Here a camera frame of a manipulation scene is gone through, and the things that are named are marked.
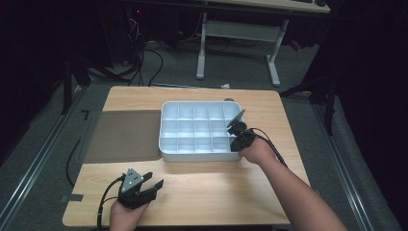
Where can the grey tape piece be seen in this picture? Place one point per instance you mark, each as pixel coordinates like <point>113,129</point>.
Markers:
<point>72,197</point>

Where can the metal floor rail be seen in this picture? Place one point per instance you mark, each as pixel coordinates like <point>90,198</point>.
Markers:
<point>35,163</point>
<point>343,170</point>

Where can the black metal stand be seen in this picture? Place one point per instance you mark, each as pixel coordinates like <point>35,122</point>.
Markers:
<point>328,102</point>
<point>67,83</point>

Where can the translucent grey box lid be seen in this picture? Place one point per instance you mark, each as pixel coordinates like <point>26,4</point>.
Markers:
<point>123,136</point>

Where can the white paper scrap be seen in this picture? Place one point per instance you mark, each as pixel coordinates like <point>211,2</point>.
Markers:
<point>225,86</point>

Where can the white frame desk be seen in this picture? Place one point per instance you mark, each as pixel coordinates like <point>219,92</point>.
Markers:
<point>240,30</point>

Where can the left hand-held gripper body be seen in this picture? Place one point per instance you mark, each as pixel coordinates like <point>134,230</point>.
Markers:
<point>133,192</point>

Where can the dark round table grommet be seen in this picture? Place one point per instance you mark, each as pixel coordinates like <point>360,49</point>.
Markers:
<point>229,99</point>

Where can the person's left hand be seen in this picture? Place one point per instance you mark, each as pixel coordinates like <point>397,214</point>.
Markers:
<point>123,219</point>

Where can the white compartment storage box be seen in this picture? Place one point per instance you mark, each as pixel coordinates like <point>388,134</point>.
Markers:
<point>195,131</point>

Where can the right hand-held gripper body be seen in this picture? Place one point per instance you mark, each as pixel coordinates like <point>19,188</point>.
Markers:
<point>240,139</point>

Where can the person's right hand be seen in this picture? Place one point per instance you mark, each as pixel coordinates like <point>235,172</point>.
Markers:
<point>258,152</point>

